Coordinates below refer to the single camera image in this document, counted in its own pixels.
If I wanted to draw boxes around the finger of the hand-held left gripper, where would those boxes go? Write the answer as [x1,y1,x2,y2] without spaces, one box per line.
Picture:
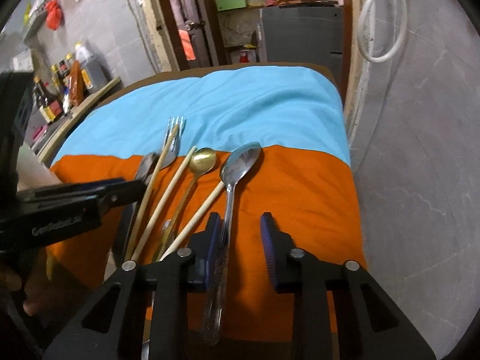
[98,179,148,208]
[88,177,127,195]

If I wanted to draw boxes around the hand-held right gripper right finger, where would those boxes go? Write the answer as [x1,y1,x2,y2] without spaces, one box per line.
[260,212,437,360]

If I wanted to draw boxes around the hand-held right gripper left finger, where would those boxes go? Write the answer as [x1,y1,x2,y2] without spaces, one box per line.
[41,212,226,360]

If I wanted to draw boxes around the wooden chopstick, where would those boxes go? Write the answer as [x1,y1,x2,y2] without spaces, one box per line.
[131,145,198,263]
[125,124,180,262]
[157,181,225,262]

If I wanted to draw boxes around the small silver spoon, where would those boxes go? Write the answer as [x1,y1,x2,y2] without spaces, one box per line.
[135,152,160,184]

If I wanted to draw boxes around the silver fork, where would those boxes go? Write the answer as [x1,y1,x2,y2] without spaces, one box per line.
[159,115,186,169]

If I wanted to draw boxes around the gold spoon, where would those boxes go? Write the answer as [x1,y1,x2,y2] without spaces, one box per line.
[154,147,218,261]

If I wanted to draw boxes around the large silver spoon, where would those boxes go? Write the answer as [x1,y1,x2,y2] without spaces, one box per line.
[200,141,262,346]

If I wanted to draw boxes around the person's left hand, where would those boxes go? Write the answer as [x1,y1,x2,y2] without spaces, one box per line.
[0,259,51,317]

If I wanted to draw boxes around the orange cloth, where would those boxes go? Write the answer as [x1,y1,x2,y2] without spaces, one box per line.
[47,144,368,346]

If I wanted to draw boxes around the beige countertop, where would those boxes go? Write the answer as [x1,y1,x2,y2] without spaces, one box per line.
[35,76,122,166]

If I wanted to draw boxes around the brown spice packet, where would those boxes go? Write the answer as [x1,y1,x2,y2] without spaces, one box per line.
[67,60,85,106]

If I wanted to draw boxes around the brown table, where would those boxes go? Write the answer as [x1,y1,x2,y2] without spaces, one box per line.
[92,61,338,109]

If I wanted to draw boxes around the large dark oil jug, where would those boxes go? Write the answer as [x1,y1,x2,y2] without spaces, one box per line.
[75,42,109,94]

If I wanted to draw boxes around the light blue cloth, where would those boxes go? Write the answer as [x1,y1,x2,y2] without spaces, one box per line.
[62,64,351,167]

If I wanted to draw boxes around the red plastic bag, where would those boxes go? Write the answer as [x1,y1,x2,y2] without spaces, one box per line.
[45,0,64,31]

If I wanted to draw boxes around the brown wooden door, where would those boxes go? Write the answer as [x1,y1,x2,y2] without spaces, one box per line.
[152,0,220,72]

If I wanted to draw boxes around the snack packets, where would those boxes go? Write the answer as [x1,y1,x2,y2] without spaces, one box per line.
[22,0,49,19]

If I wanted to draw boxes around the wooden shelf unit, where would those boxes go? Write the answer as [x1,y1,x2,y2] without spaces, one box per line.
[208,0,312,64]

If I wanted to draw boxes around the green box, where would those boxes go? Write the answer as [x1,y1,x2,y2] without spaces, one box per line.
[215,0,248,12]

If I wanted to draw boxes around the grey cabinet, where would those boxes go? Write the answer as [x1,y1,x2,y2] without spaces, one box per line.
[259,4,345,83]

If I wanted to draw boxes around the wall rack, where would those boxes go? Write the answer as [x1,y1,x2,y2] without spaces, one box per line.
[20,7,49,42]

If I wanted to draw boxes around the white hose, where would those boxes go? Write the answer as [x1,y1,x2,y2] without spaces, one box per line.
[356,0,409,64]

